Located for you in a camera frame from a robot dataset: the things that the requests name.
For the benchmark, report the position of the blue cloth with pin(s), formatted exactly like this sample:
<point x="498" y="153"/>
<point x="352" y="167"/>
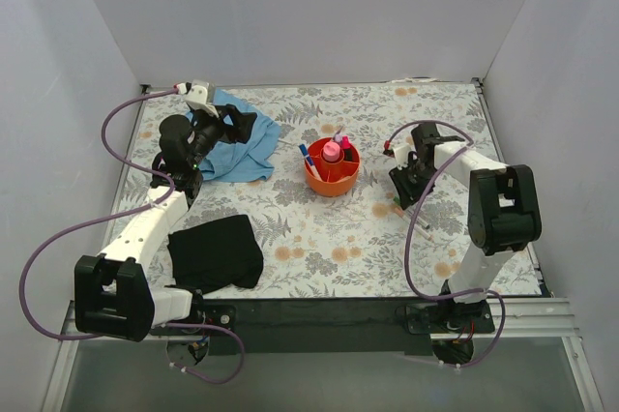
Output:
<point x="242" y="162"/>

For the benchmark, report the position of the black cloth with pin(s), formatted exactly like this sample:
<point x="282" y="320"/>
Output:
<point x="216" y="254"/>

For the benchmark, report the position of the floral table mat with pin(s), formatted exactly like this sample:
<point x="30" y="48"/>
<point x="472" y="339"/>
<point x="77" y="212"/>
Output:
<point x="354" y="245"/>

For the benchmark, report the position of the orange round organizer container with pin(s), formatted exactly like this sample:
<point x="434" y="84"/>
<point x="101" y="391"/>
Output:
<point x="337" y="178"/>

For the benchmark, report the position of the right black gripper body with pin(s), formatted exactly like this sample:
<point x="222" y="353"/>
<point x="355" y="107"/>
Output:
<point x="413" y="172"/>

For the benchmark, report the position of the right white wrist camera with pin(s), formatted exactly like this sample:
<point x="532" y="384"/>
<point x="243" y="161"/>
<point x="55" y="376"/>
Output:
<point x="401" y="154"/>

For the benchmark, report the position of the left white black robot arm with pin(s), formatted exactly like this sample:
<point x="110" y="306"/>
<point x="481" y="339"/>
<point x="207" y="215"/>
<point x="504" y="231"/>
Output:
<point x="112" y="296"/>

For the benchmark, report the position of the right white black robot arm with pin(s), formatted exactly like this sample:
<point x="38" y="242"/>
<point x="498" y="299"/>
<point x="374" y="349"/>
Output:
<point x="503" y="218"/>

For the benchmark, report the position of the blue cap marker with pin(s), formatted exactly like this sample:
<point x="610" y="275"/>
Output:
<point x="309" y="162"/>

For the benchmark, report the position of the pink black highlighter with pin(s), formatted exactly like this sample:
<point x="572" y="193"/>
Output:
<point x="347" y="149"/>

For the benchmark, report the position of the orange cap marker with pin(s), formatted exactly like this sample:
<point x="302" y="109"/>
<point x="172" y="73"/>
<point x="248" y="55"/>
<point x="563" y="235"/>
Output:
<point x="420" y="226"/>

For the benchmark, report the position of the pink glue bottle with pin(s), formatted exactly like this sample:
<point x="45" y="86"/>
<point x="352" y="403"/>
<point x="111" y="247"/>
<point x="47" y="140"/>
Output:
<point x="331" y="151"/>

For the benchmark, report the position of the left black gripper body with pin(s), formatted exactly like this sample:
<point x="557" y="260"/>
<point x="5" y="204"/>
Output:
<point x="227" y="121"/>

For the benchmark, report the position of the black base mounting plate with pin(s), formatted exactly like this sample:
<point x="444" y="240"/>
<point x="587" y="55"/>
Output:
<point x="330" y="325"/>

